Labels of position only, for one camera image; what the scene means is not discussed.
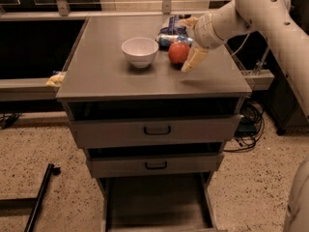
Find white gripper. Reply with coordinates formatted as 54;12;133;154
180;12;226;73

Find red apple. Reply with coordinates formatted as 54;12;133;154
168;42;190;64

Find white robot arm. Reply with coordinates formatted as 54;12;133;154
182;0;309;232

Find grey top drawer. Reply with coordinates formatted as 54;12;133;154
70;115;241;149

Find grey drawer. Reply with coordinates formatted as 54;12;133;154
102;174;217;232
70;115;241;149
86;154;224;178

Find grey drawer cabinet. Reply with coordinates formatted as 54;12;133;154
57;15;251;232

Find grey middle drawer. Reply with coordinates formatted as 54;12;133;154
86;154;224;178

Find grey bottom drawer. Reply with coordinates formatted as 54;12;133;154
102;174;217;232

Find blue chip bag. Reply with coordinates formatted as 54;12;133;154
155;14;193;49

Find white bowl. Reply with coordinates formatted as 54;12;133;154
122;38;158;68

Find black metal bar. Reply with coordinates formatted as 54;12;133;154
24;163;60;232

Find white power cable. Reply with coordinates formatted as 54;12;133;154
230;32;252;57

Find black cable bundle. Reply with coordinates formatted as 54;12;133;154
223;101;265;153

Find grey metal rail frame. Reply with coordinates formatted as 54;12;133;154
0;0;294;102

